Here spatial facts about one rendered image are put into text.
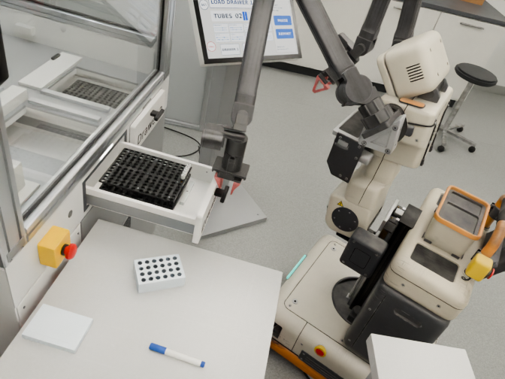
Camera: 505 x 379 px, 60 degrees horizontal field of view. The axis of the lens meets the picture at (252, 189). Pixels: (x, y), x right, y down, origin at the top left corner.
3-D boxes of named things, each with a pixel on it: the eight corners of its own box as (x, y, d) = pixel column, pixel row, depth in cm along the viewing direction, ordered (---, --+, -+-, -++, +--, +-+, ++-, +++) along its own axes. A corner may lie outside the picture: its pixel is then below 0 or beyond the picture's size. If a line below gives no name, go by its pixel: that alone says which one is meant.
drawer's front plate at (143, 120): (163, 114, 171) (165, 89, 164) (134, 154, 148) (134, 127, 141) (159, 113, 171) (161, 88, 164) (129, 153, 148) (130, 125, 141)
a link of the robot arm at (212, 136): (249, 110, 116) (247, 113, 125) (207, 102, 115) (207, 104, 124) (241, 155, 117) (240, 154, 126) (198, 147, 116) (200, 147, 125)
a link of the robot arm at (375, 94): (382, 100, 120) (376, 101, 125) (364, 68, 119) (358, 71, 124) (355, 118, 120) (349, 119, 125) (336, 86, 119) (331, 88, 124)
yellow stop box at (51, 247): (74, 249, 111) (72, 229, 106) (58, 270, 105) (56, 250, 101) (55, 244, 111) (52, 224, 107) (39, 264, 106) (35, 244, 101)
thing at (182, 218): (216, 182, 144) (219, 168, 140) (193, 235, 124) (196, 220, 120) (101, 149, 144) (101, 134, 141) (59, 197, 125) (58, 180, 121)
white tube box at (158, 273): (177, 262, 125) (178, 253, 122) (184, 286, 119) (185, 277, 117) (133, 268, 120) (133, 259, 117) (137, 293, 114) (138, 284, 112)
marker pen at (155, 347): (205, 363, 104) (206, 360, 103) (203, 369, 102) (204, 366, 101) (151, 344, 104) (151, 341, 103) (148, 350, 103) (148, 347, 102)
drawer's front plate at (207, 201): (222, 184, 146) (227, 158, 139) (197, 245, 123) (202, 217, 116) (217, 183, 146) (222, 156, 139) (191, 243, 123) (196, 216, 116)
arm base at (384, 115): (389, 127, 117) (402, 112, 125) (374, 101, 116) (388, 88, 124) (362, 140, 123) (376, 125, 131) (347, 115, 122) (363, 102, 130)
